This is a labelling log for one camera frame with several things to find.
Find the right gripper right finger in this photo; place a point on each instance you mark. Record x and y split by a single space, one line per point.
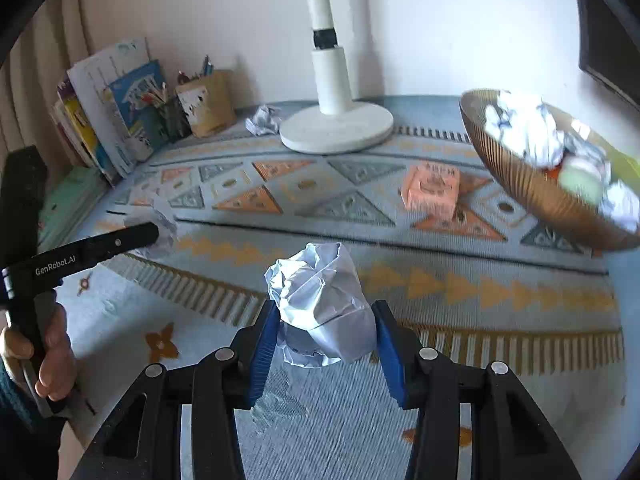
511 438

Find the white paper ball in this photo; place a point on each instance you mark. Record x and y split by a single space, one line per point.
325 318

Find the black monitor screen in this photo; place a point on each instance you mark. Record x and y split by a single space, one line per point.
609 45

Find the patterned woven table mat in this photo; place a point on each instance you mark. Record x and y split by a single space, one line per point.
492 283

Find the blue illustrated book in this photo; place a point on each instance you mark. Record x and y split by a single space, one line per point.
137 98

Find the pink small box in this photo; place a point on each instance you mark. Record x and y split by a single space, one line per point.
432 188

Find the black mesh pen holder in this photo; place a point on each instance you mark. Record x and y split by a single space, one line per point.
173 120

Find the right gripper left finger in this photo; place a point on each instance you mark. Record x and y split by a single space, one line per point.
140 439

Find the white desk lamp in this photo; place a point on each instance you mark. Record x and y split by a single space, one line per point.
337 124

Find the bamboo pen holder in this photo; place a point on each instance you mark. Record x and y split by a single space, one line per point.
206 102

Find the brown ribbed bowl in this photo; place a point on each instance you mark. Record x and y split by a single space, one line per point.
532 189

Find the stack of books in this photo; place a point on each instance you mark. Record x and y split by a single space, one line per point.
90 101

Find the person's left hand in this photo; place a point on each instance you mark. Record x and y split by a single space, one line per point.
58 370

